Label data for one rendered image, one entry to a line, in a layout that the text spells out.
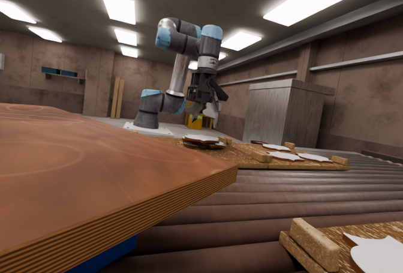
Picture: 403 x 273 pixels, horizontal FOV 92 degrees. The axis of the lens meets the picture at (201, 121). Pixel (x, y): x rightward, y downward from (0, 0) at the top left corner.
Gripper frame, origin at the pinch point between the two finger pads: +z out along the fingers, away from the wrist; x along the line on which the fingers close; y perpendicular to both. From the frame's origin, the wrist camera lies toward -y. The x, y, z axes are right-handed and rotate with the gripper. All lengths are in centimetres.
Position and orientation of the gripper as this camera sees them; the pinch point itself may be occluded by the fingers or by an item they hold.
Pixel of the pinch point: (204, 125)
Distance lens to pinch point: 73.3
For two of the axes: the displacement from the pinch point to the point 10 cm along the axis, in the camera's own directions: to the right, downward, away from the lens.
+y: -8.2, -0.7, -5.6
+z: -1.4, 9.9, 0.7
